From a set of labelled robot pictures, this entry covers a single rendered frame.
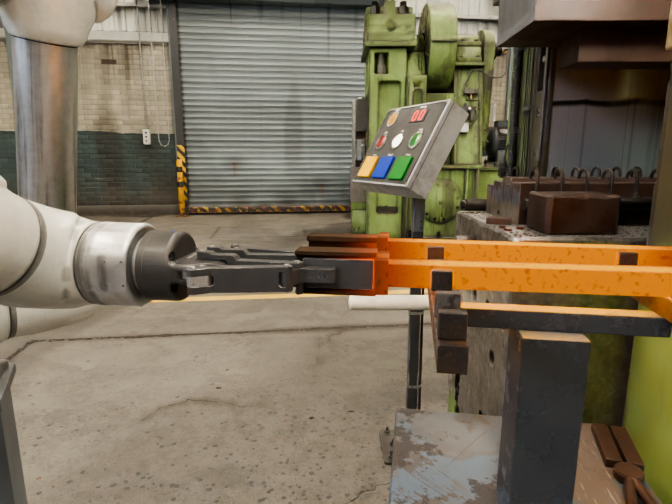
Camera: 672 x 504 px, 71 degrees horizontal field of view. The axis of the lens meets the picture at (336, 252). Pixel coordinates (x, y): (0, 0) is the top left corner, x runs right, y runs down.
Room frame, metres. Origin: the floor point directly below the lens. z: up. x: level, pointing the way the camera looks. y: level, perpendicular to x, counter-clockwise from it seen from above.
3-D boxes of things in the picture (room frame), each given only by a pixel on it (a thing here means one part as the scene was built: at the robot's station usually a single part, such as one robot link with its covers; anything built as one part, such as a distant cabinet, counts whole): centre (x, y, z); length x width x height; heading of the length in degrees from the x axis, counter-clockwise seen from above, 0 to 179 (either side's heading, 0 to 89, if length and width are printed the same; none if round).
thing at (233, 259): (0.46, 0.09, 0.93); 0.11 x 0.01 x 0.04; 77
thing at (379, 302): (1.32, -0.26, 0.62); 0.44 x 0.05 x 0.05; 89
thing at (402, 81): (6.28, -1.27, 1.45); 2.18 x 1.23 x 2.89; 97
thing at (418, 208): (1.53, -0.27, 0.54); 0.04 x 0.04 x 1.08; 89
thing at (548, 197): (0.79, -0.40, 0.95); 0.12 x 0.08 x 0.06; 89
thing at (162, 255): (0.48, 0.15, 0.93); 0.09 x 0.08 x 0.07; 82
